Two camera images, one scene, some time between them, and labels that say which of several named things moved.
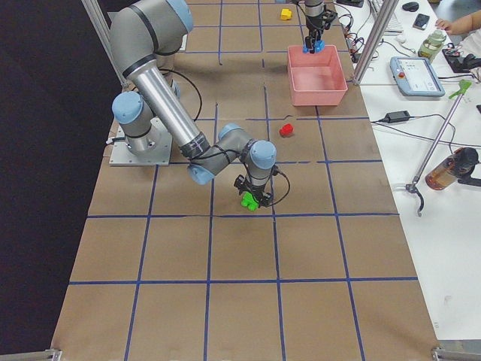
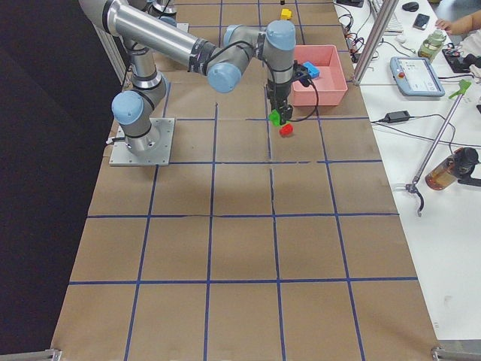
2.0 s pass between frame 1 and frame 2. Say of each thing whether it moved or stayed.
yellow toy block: stayed
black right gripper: moved
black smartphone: stayed
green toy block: moved
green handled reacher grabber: stayed
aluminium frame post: stayed
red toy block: stayed
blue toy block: moved
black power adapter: stayed
